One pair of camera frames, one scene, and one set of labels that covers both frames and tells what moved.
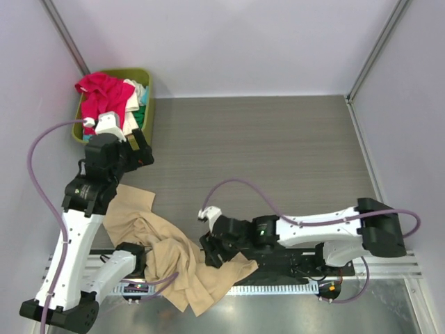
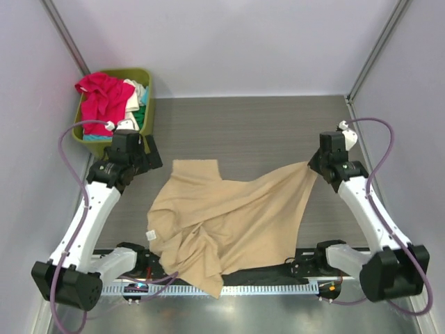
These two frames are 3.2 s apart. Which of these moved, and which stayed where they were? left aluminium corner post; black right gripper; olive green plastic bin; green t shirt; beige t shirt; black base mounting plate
Moved: black right gripper; beige t shirt
Stayed: left aluminium corner post; black base mounting plate; olive green plastic bin; green t shirt
